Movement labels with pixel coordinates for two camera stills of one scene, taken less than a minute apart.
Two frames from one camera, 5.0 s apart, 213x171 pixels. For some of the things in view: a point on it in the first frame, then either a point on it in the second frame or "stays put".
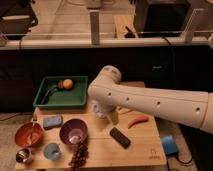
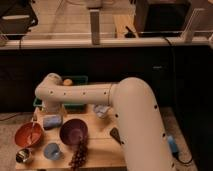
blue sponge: (52, 122) stays put
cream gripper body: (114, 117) → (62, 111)
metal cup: (22, 155) stays put
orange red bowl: (28, 134) stays put
